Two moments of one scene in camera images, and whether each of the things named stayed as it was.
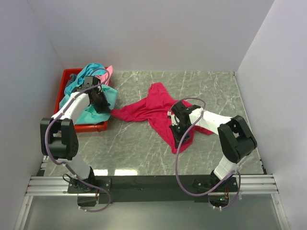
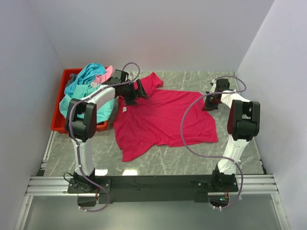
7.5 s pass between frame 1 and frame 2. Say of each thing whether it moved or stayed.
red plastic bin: stayed
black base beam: stayed
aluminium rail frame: stayed
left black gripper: moved
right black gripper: moved
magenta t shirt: moved
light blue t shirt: stayed
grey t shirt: stayed
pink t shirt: stayed
